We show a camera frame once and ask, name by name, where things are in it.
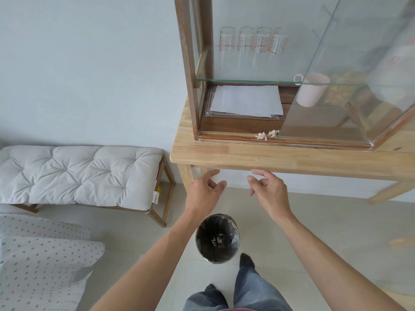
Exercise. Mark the person's left hand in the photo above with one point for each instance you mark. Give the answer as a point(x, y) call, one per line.
point(199, 195)

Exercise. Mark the person's right hand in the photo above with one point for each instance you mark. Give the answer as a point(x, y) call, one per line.
point(274, 195)

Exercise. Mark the person's left thumb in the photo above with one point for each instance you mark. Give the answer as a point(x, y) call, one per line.
point(219, 188)

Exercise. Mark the person's left middle finger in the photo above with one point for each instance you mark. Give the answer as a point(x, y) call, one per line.
point(212, 184)

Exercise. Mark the person's right thumb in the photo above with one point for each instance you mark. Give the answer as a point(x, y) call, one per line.
point(254, 192)

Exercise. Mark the person's right middle finger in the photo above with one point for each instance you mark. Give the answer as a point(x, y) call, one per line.
point(253, 180)

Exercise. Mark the person's right forearm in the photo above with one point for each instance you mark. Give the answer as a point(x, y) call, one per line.
point(324, 265)

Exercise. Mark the person's left forearm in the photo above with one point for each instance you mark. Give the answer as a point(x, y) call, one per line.
point(152, 265)

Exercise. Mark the light wooden table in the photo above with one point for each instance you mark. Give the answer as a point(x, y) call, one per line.
point(275, 157)

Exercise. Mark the white trash scraps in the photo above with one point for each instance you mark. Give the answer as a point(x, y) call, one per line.
point(219, 240)

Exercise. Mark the white cushion label tag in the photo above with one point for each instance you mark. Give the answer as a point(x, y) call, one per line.
point(155, 197)

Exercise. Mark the waste bin with black liner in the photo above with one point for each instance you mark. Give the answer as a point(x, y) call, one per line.
point(204, 246)

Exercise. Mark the person's black sock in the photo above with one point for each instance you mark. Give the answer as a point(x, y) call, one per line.
point(247, 260)

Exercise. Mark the white paper sheet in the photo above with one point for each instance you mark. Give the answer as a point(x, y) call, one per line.
point(246, 100)

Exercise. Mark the clear plastic folder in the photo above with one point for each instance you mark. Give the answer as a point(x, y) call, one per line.
point(206, 103)

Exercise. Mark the glass cabinet shelf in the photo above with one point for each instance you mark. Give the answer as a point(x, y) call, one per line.
point(246, 81)

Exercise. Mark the person's blue jeans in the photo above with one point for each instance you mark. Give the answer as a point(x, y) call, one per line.
point(256, 291)

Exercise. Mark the pale pink mug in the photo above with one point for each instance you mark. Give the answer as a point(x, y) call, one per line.
point(309, 92)

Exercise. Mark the wooden glass display cabinet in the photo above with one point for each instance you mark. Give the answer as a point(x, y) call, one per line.
point(194, 61)

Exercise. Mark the white tufted bench cushion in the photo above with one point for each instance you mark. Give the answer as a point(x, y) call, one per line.
point(74, 174)

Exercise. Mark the glass cabinet sliding door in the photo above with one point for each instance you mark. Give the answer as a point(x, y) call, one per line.
point(350, 45)

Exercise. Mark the grey polka dot pillow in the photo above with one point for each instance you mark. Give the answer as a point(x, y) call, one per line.
point(42, 226)

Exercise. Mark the grey polka dot blanket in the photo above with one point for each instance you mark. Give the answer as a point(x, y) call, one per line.
point(42, 272)

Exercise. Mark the wooden bench frame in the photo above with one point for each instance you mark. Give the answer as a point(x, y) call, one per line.
point(168, 191)

